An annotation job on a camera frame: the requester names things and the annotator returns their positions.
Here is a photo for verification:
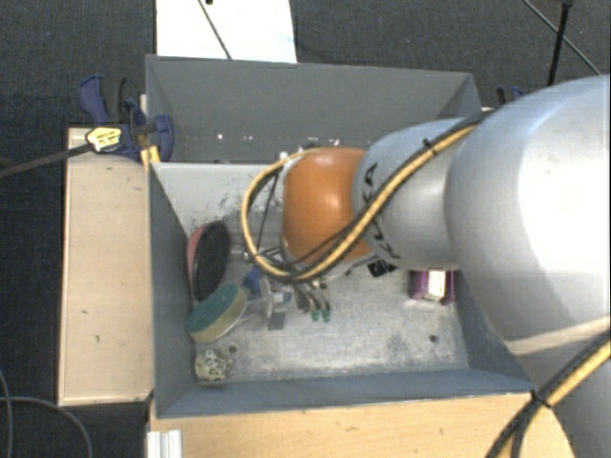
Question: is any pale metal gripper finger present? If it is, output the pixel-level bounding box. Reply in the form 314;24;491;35
234;302;266;326
241;268;263;296

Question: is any cream spotted ball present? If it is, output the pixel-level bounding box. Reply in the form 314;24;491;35
193;346;236;384

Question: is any green and yellow round sponge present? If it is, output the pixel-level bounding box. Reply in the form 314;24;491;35
185;281;250;344

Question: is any pale wood flat board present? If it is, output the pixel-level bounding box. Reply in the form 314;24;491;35
56;127;156;406

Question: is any purple and white box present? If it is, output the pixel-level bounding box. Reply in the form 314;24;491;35
409;268;457;306

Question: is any pink and black round disc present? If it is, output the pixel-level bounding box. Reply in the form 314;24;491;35
185;220;233;303

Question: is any grey metal bin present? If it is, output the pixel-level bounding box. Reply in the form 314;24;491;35
144;53;537;420

